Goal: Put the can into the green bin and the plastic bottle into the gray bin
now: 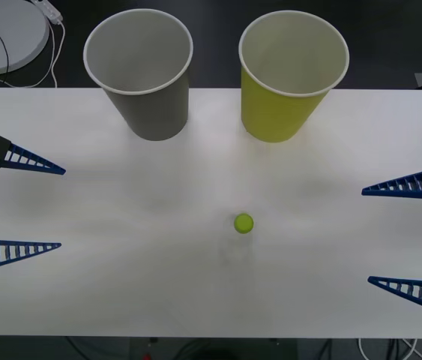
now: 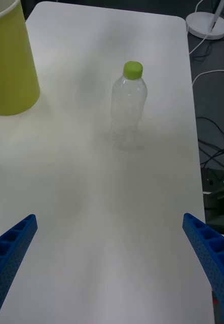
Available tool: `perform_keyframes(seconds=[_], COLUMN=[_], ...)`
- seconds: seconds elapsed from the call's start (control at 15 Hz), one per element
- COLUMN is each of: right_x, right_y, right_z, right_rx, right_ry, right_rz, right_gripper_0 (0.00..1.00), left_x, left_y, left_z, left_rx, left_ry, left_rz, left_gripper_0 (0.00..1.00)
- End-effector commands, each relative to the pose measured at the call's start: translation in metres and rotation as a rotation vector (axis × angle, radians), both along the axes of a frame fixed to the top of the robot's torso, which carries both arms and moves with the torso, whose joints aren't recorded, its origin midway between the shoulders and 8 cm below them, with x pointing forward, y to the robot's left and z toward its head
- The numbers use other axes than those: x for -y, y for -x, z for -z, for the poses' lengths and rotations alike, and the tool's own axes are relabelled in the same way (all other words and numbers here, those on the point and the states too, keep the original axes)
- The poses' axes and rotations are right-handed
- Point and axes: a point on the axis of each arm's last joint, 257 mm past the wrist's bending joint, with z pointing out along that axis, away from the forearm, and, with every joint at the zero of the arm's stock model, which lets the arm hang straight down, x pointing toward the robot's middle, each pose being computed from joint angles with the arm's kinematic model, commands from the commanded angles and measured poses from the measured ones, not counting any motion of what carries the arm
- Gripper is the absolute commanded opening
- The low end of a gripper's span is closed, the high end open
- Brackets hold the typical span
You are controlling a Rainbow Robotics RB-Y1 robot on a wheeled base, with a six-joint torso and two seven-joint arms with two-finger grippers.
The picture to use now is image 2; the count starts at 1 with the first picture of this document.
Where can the clear bottle with green cap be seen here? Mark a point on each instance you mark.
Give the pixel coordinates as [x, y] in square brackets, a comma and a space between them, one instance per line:
[128, 101]

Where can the dark equipment box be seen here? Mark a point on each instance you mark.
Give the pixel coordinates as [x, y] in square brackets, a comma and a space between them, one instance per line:
[218, 202]

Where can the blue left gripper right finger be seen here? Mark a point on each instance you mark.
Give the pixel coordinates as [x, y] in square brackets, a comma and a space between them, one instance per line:
[216, 263]

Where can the yellow-green plastic bin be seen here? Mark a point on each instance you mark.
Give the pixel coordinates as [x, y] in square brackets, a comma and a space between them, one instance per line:
[10, 63]

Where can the white round lamp stand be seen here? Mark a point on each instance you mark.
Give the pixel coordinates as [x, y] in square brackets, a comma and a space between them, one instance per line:
[200, 24]

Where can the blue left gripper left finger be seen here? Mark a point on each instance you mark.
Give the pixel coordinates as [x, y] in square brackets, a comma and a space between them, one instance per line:
[8, 255]

